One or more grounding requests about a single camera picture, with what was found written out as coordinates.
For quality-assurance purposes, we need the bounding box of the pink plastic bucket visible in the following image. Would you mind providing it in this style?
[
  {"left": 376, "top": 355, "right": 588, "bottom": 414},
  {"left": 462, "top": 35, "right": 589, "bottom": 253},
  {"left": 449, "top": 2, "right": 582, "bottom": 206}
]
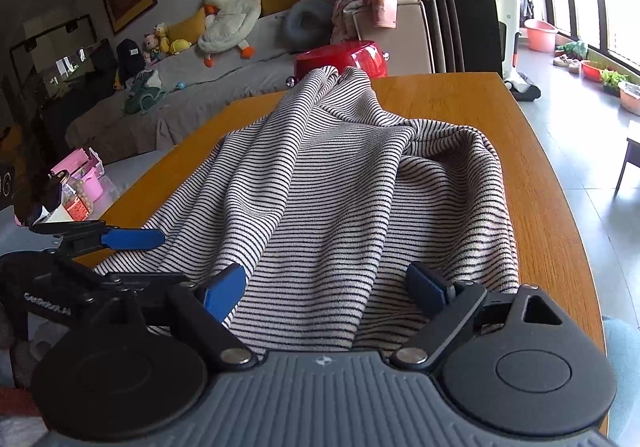
[{"left": 524, "top": 19, "right": 558, "bottom": 54}]

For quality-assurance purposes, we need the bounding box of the grey striped knit garment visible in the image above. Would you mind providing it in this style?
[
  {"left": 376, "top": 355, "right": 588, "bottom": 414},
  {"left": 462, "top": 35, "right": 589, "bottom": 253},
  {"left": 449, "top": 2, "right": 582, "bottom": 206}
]
[{"left": 98, "top": 66, "right": 518, "bottom": 353}]

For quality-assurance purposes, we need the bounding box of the grey covered sofa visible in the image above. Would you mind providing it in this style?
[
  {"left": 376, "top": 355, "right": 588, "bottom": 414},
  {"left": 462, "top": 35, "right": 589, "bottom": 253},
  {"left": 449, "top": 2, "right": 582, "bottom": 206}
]
[{"left": 64, "top": 0, "right": 352, "bottom": 163}]

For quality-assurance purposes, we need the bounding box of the grey neck pillow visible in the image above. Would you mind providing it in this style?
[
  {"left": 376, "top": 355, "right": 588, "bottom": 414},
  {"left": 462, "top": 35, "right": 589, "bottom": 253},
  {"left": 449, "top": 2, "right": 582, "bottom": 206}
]
[{"left": 282, "top": 0, "right": 333, "bottom": 52}]

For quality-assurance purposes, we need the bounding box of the red round stool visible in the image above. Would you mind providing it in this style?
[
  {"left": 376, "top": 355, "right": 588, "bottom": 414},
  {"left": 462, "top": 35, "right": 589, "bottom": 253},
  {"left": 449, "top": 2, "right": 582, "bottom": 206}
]
[{"left": 285, "top": 40, "right": 388, "bottom": 88}]

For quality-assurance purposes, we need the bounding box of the white goose plush toy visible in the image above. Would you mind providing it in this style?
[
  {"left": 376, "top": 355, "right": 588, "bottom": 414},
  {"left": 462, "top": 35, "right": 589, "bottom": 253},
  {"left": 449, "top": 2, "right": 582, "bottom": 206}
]
[{"left": 198, "top": 0, "right": 262, "bottom": 68}]

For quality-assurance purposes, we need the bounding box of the green dinosaur plush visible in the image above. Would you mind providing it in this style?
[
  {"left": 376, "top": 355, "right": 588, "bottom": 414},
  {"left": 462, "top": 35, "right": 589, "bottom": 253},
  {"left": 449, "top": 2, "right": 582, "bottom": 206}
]
[{"left": 124, "top": 70, "right": 166, "bottom": 114}]

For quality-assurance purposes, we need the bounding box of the small wooden stool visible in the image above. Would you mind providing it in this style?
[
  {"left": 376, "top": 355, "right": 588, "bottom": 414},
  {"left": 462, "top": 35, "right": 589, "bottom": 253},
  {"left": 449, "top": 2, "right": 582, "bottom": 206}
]
[{"left": 614, "top": 136, "right": 640, "bottom": 196}]

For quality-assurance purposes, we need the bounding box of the pink basin with plants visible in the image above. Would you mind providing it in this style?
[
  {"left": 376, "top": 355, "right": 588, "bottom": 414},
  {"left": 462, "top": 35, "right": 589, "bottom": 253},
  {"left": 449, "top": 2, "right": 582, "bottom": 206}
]
[{"left": 618, "top": 81, "right": 640, "bottom": 115}]

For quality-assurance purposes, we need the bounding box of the red plastic basin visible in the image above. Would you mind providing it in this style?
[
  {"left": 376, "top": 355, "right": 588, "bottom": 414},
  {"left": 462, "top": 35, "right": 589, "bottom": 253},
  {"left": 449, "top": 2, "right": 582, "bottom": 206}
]
[{"left": 580, "top": 60, "right": 602, "bottom": 83}]

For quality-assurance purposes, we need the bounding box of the white vacuum cleaner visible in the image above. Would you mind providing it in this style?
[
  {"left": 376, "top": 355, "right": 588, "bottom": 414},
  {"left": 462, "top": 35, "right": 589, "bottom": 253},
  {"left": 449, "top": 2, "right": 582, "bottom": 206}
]
[{"left": 496, "top": 0, "right": 541, "bottom": 102}]

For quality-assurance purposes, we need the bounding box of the pink storage box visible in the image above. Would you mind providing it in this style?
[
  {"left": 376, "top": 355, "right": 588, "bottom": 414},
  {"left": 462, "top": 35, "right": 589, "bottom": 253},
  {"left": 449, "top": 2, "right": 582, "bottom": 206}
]
[{"left": 52, "top": 148, "right": 104, "bottom": 222}]

